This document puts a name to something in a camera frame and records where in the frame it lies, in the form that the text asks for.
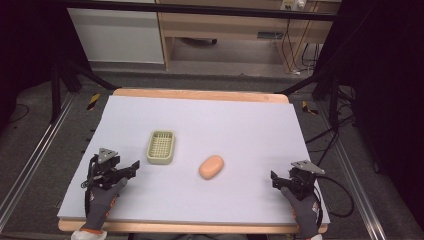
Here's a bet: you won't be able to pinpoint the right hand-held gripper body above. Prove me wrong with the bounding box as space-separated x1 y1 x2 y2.
287 159 326 202

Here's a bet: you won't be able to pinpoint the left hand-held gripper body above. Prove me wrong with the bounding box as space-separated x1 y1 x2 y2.
87 147 121 191

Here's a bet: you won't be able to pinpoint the person's right hand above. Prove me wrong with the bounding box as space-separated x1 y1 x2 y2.
280 186 323 240

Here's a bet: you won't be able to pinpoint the person's left hand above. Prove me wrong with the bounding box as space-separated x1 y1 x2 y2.
79 177 129 234

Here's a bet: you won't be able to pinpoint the pale green soap dish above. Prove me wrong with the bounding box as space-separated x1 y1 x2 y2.
146 129 177 166

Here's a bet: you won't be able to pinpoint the orange bread roll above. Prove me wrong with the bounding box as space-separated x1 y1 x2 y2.
198 154 225 181

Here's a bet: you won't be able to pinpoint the yellow black tape marker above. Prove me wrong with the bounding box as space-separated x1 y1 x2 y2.
86 92 101 111
301 100 320 116

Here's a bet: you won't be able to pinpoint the white table mat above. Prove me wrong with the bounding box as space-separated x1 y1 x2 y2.
56 94 331 225

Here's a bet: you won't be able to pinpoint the wooden table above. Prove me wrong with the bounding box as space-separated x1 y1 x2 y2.
57 87 330 235

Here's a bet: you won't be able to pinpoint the white cabinet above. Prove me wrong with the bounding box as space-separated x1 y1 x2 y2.
66 6 166 65

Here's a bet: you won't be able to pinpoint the wooden desk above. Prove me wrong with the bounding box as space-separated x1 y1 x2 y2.
155 0 336 74

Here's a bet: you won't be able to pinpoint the white power strip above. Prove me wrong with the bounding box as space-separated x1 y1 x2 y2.
280 0 307 11

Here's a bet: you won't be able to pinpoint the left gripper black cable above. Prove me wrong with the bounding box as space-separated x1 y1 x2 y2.
80 157 98 219

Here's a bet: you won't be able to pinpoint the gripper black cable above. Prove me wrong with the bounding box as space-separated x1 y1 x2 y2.
314 174 355 218
80 157 98 219

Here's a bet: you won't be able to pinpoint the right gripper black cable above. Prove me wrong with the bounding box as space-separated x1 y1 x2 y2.
314 174 355 218

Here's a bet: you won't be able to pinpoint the black floor cables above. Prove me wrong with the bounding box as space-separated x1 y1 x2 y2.
304 84 359 168

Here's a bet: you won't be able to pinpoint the metal floor rail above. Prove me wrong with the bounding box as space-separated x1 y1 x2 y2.
315 99 389 240
0 92 77 232

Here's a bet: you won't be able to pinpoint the black frame stand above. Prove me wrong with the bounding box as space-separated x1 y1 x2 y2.
49 58 119 125
274 64 342 132

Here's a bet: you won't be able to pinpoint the cables under desk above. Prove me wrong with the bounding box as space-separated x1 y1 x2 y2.
280 19 321 75

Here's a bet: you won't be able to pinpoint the black frame crossbar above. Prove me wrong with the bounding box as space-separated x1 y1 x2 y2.
61 0 338 22

